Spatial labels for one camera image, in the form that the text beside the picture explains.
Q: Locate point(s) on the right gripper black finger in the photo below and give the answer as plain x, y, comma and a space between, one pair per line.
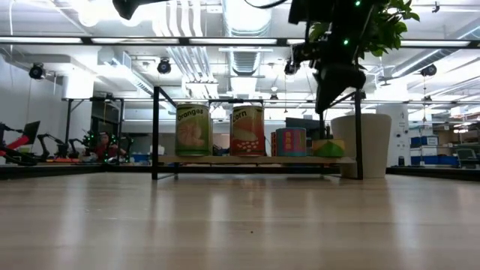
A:
324, 97
343, 92

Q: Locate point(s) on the short can with mushroom picture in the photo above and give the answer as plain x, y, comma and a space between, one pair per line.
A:
328, 149

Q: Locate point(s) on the red can labelled Corn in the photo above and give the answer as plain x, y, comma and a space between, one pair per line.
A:
247, 131

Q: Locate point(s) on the green can labelled Oranges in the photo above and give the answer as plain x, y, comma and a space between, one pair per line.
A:
193, 131

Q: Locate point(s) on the black background robot arm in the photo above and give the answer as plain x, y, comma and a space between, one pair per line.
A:
60, 150

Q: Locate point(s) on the red background robot arm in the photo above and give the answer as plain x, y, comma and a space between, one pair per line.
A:
17, 143

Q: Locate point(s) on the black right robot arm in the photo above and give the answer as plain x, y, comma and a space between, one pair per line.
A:
330, 15

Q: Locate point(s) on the large dark background monitor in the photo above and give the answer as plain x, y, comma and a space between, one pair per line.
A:
300, 123

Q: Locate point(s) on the black ceiling spotlight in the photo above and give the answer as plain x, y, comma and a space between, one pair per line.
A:
428, 70
36, 71
289, 68
164, 66

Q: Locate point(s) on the white plant pot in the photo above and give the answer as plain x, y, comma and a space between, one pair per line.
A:
375, 146

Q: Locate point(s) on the green leafy plant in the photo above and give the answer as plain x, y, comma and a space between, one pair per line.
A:
390, 26

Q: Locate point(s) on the blue storage bins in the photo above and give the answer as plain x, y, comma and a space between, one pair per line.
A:
431, 159

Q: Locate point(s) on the black crossbar with light strips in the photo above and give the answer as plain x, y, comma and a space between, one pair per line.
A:
183, 41

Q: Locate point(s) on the person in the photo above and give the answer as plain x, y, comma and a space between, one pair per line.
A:
105, 148

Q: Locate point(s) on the small black background monitor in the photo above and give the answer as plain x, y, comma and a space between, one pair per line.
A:
32, 131

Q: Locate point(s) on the silver ventilation duct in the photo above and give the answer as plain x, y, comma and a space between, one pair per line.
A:
243, 20

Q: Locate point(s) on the black frame wooden shelf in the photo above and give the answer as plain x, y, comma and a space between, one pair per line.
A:
155, 131

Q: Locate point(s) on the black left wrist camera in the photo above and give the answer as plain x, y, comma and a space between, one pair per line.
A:
125, 9

